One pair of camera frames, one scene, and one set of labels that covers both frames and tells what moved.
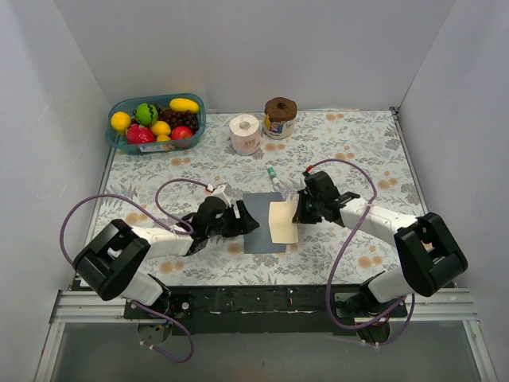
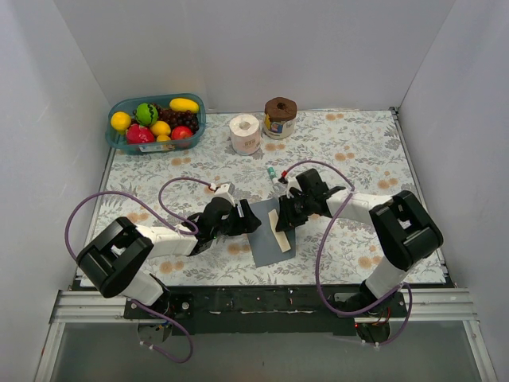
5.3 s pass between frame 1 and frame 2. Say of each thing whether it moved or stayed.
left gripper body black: stayed
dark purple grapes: stayed
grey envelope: moved
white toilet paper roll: stayed
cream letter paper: moved
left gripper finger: stayed
